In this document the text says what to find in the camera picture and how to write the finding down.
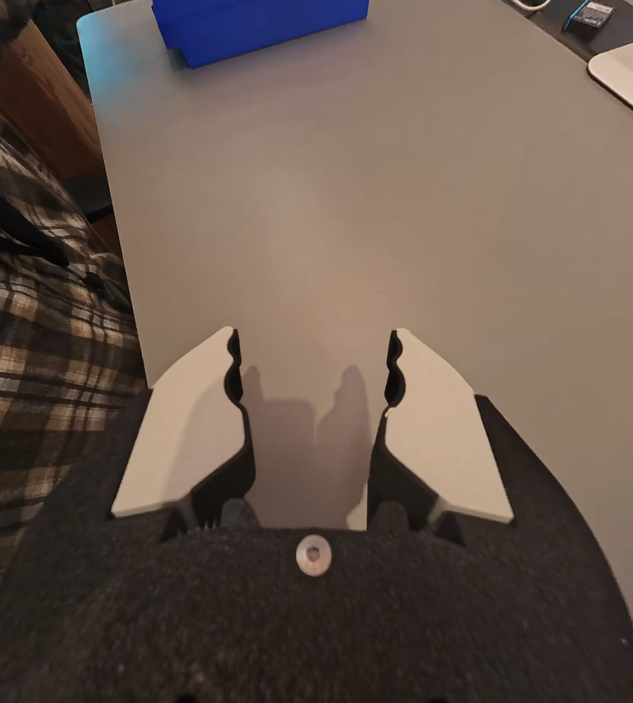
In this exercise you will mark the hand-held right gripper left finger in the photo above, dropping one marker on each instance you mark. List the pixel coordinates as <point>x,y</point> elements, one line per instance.
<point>185,439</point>

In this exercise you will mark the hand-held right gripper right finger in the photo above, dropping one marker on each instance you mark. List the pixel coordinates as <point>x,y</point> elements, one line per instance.
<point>442,445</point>

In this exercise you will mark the blue plastic bin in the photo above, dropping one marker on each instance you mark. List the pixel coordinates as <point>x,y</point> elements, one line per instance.
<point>261,27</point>

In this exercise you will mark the person's plaid shirt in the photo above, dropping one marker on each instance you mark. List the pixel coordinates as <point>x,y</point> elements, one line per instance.
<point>36,357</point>

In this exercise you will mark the brown wooden board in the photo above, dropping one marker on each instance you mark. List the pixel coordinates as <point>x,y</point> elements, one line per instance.
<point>42,110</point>

